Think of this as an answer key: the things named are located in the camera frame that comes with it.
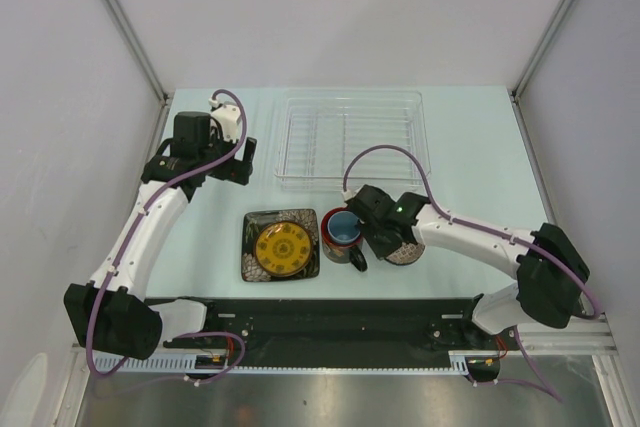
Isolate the brown patterned bowl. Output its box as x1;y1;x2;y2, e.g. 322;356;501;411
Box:
384;242;425;266

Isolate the light blue cup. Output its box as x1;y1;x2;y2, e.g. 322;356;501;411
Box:
326;210;361;245

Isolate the red black mug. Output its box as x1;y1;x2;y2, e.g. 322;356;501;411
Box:
321;207;368;272

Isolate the clear wire dish rack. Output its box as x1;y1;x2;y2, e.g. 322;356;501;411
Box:
273;88;431;192

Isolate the yellow round patterned plate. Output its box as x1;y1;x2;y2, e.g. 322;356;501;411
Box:
254;221;313;278

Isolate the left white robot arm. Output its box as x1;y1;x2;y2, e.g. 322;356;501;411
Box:
63;103;257;360

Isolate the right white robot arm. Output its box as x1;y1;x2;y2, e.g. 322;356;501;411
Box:
343;185;589;348

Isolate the black square floral plate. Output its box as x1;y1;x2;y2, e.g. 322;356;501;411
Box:
241;208;320;283

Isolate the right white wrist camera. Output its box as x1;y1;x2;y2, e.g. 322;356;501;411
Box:
342;189;356;203

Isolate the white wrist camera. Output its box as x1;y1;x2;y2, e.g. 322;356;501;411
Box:
208;98;241;143
342;189;356;203

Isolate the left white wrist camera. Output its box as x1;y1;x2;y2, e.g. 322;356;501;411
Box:
208;98;241;143

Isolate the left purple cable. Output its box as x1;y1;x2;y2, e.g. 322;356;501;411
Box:
84;88;249;388

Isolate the purple cable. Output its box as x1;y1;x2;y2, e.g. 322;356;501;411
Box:
84;88;249;388
341;144;604;403

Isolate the right slotted cable duct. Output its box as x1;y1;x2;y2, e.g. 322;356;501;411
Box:
449;350;501;375

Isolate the slotted cable duct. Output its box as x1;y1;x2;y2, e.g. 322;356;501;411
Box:
449;350;501;375
118;353;232;374

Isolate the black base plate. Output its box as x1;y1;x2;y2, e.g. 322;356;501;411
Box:
99;296;586;368

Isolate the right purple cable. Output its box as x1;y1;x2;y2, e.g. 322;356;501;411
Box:
341;144;604;403

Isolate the left slotted cable duct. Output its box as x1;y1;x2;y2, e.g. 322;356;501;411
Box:
118;353;232;374

